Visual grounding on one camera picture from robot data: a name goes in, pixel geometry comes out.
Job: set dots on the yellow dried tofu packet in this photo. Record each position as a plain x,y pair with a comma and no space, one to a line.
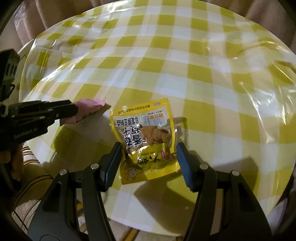
147,133

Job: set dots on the white cabinet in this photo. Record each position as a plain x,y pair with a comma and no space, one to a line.
23,53

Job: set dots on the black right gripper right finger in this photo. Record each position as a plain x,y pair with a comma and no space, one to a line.
200,178

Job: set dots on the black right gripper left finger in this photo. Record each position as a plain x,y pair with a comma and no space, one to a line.
97,178

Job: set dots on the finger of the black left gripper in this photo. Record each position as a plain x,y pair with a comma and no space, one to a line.
36,106
29,126

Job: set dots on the pink candy packet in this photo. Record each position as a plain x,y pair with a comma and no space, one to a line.
85,108

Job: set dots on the brown sofa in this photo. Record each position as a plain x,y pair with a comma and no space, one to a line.
33,17

